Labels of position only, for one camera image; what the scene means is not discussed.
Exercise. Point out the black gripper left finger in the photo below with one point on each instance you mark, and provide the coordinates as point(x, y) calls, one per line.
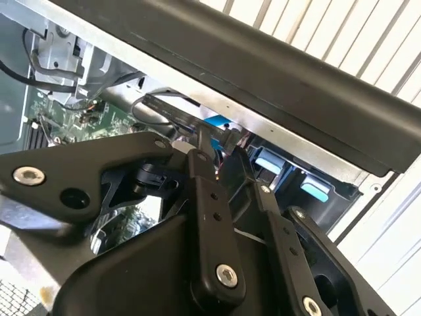
point(65, 164)

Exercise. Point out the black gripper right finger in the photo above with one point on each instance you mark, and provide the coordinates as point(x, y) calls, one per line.
point(286, 250)

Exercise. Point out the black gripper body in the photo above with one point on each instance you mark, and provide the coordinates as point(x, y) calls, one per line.
point(138, 279)

